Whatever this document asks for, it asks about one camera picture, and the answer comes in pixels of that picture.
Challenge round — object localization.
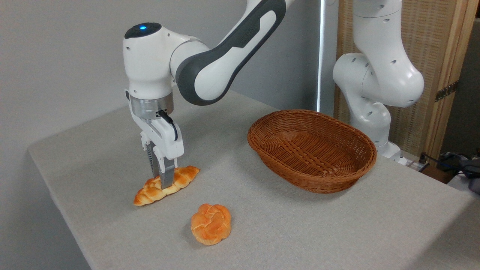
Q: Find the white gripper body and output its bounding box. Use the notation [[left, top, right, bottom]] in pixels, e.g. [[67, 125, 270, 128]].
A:
[[130, 108, 185, 160]]

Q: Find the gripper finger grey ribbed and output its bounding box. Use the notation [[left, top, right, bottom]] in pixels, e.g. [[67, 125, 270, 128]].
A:
[[141, 131, 161, 179], [154, 146, 178, 190]]

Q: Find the long braided bread loaf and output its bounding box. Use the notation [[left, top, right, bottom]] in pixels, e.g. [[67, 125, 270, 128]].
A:
[[133, 165, 200, 206]]

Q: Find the round knotted bread roll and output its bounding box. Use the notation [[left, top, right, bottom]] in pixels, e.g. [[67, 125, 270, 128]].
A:
[[190, 204, 232, 246]]

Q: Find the brown woven wicker basket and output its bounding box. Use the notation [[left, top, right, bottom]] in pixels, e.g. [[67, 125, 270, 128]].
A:
[[247, 109, 378, 194]]

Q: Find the grey tablecloth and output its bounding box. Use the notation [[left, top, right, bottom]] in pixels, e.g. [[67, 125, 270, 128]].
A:
[[27, 90, 480, 270]]

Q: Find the white vertical strip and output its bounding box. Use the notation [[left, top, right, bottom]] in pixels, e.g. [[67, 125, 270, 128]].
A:
[[316, 0, 327, 113]]

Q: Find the brown wooden box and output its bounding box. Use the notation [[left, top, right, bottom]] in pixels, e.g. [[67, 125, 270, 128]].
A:
[[422, 165, 456, 185]]

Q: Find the metal screen hinge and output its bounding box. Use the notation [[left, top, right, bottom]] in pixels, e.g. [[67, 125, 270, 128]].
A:
[[435, 81, 459, 102]]

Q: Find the dark grey bag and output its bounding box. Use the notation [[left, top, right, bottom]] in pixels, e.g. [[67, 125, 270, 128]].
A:
[[441, 151, 480, 195]]

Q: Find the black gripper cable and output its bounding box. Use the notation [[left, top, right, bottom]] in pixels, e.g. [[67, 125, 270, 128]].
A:
[[157, 109, 179, 142]]

